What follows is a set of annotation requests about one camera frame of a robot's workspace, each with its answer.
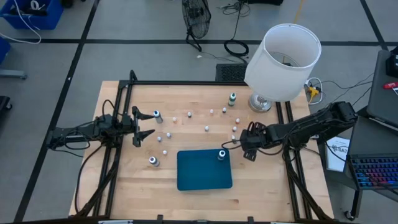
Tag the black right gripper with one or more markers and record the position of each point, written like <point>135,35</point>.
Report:
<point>252,140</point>

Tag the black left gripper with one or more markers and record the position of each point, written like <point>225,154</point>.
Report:
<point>136,127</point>

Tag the large blue food coloring bottle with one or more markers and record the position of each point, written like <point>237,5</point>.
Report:
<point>158,116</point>

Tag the large green food coloring bottle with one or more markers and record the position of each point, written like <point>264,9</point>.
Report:
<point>232,99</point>

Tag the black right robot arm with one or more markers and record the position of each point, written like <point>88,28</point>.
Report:
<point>311,124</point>

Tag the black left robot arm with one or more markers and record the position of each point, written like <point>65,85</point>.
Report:
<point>77,133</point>

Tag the blue plastic bin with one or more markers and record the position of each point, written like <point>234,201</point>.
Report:
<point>203,171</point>

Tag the black perforated box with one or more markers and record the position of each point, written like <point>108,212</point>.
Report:
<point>231,72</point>

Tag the white lamp shade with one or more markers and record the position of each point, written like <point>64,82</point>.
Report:
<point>280,68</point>

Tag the yellow plug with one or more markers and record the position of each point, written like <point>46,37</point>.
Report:
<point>313,91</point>

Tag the white printed paper sheet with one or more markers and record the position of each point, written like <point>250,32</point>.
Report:
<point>337,152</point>

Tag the dark rolling desk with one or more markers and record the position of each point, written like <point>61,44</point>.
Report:
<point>367,137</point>

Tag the black floor fan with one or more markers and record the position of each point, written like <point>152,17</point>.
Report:
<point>196,18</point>

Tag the backlit rainbow keyboard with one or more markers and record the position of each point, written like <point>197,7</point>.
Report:
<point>374,172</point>

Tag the grey closed laptop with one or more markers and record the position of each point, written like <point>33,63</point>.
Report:
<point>381,93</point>

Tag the grey metal bar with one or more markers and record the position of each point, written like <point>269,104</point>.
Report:
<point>12,74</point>

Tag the red tool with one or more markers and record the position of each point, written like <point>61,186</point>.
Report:
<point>391,85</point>

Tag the blue plastic crate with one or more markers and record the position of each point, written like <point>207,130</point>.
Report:
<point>34,15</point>

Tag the blue bin edge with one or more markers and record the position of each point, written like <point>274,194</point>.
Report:
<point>3,49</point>

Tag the black device on laptop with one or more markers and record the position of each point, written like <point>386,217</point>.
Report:
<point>393,62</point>

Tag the black aluminium table frame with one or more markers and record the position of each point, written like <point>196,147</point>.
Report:
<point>124,93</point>

